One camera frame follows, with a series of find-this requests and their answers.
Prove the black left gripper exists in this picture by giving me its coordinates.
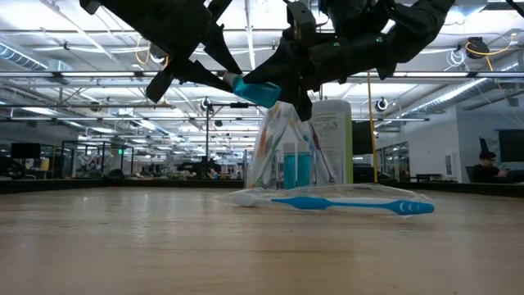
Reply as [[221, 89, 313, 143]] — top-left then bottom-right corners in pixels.
[[79, 0, 244, 103]]

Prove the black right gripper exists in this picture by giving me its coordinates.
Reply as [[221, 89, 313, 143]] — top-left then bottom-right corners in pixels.
[[241, 0, 394, 123]]

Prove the white wipes canister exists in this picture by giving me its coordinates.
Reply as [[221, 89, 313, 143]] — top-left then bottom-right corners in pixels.
[[309, 99, 354, 184]]

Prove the black panel screen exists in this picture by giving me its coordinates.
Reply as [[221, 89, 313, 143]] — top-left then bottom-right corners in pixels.
[[351, 120, 374, 156]]

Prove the clear acrylic toothbrush holder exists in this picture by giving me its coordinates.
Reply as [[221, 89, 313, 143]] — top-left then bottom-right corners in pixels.
[[244, 102, 343, 190]]

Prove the blue white wrapped toothbrush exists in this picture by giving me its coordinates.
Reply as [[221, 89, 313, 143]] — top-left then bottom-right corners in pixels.
[[223, 183, 439, 219]]

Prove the black desk monitor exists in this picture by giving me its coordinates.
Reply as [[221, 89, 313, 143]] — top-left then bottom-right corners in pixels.
[[10, 143, 42, 161]]

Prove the person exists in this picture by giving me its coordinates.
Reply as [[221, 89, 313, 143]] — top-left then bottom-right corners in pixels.
[[469, 150, 509, 184]]

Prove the black camera rig frame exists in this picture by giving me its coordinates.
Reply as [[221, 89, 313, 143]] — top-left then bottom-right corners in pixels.
[[204, 101, 273, 181]]

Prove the black hanging ceiling camera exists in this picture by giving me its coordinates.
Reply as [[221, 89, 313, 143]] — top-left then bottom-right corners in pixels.
[[466, 36, 490, 59]]

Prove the dark wall monitor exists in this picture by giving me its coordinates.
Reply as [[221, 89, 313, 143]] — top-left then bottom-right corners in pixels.
[[497, 129, 524, 164]]

